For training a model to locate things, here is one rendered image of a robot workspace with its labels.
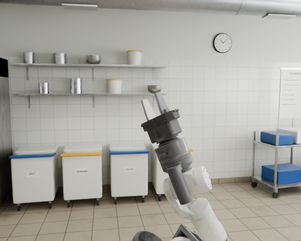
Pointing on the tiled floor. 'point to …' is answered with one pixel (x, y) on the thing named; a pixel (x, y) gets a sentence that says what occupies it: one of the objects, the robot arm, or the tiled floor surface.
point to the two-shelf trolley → (276, 166)
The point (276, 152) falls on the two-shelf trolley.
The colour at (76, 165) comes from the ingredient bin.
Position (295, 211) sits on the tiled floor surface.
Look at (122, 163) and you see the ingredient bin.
